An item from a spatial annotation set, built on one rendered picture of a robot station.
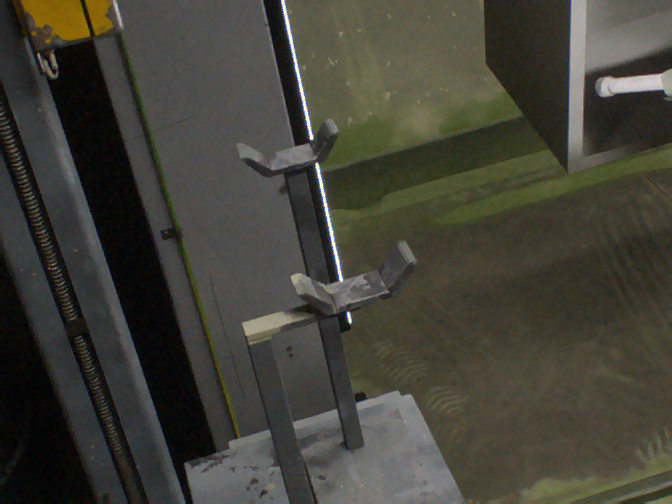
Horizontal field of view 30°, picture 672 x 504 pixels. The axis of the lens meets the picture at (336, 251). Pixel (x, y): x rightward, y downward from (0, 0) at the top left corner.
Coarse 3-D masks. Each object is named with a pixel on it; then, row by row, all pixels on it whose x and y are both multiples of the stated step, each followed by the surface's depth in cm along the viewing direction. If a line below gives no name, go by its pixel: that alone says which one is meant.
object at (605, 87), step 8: (664, 72) 192; (600, 80) 208; (608, 80) 207; (616, 80) 205; (624, 80) 203; (632, 80) 201; (640, 80) 199; (648, 80) 197; (656, 80) 195; (664, 80) 191; (600, 88) 208; (608, 88) 207; (616, 88) 205; (624, 88) 203; (632, 88) 201; (640, 88) 199; (648, 88) 198; (656, 88) 196; (664, 88) 192; (608, 96) 208
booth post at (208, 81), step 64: (128, 0) 127; (192, 0) 129; (256, 0) 131; (192, 64) 132; (256, 64) 134; (128, 128) 134; (192, 128) 136; (256, 128) 138; (192, 192) 140; (256, 192) 142; (192, 256) 144; (256, 256) 146; (192, 320) 148; (256, 384) 155; (320, 384) 157
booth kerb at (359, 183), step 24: (504, 120) 295; (408, 144) 293; (432, 144) 294; (456, 144) 295; (480, 144) 297; (504, 144) 298; (528, 144) 300; (336, 168) 291; (360, 168) 292; (384, 168) 294; (408, 168) 295; (432, 168) 297; (456, 168) 298; (336, 192) 294; (360, 192) 295; (384, 192) 297
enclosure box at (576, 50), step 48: (528, 0) 207; (576, 0) 190; (624, 0) 239; (528, 48) 213; (576, 48) 196; (624, 48) 237; (528, 96) 221; (576, 96) 203; (624, 96) 227; (576, 144) 210; (624, 144) 217
